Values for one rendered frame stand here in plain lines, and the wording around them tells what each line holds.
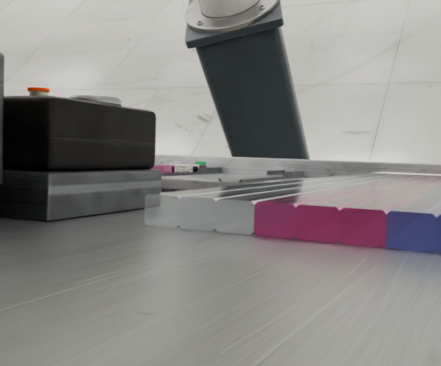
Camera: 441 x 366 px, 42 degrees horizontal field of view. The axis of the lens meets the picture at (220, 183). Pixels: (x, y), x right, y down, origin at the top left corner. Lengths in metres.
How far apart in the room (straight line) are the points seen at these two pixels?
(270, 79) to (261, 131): 0.13
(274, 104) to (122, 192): 0.97
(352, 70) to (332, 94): 0.15
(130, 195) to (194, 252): 0.11
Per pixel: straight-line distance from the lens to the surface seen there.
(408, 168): 0.69
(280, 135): 1.26
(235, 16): 1.13
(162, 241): 0.18
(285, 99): 1.20
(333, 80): 2.15
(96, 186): 0.24
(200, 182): 0.55
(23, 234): 0.19
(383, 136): 1.88
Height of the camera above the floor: 1.20
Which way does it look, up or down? 41 degrees down
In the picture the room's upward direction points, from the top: 20 degrees counter-clockwise
